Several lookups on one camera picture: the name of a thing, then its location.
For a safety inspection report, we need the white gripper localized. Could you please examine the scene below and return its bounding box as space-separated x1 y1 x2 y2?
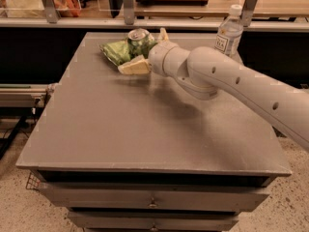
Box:
118 28 179 76

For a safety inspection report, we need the green soda can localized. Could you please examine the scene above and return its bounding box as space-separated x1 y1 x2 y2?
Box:
127 28 156 58

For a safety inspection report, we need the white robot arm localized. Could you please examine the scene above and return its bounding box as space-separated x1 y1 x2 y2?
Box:
123 28 309 151

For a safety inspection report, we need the green jalapeno chip bag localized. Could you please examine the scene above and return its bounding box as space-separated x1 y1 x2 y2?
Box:
99 40 131 66

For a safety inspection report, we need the orange patterned bag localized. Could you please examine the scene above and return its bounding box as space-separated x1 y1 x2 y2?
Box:
53 0 81 17

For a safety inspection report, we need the clear plastic water bottle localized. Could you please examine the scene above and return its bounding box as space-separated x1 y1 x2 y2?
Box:
214 4 243 57

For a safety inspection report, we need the grey drawer cabinet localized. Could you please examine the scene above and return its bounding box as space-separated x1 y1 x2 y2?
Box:
17 33 291 217

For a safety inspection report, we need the upper grey drawer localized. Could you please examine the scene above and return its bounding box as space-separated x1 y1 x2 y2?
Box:
39 183 269 213

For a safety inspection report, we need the grey drawer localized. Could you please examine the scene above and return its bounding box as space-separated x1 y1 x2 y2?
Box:
39 183 269 213
69 212 239 232

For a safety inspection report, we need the lower grey drawer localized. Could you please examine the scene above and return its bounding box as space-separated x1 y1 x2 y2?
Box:
69 212 239 232

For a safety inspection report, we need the metal conveyor rail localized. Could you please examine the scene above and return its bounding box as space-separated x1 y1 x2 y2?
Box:
0 83 58 107

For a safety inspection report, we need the red wire basket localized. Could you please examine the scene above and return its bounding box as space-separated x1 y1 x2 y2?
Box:
26 172 41 190

